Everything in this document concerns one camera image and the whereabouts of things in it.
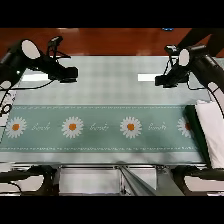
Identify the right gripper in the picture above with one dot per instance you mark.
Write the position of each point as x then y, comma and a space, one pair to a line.
170, 79

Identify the dark green garment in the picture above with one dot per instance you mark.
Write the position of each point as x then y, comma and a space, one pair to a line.
196, 130

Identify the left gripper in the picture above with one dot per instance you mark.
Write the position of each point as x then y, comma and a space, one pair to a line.
66, 73

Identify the white T-shirt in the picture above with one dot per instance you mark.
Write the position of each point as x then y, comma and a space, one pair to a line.
213, 130

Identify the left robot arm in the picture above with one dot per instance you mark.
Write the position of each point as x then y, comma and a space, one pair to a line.
23, 58

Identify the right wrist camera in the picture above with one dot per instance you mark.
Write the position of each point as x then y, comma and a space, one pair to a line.
171, 51

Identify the silver frame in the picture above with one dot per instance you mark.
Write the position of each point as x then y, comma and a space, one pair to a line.
136, 181

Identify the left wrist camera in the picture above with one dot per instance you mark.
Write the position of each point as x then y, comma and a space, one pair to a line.
55, 45

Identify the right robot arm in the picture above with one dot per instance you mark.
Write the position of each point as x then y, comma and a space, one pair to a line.
203, 66

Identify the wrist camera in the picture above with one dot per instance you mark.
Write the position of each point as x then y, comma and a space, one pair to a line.
55, 45
171, 51

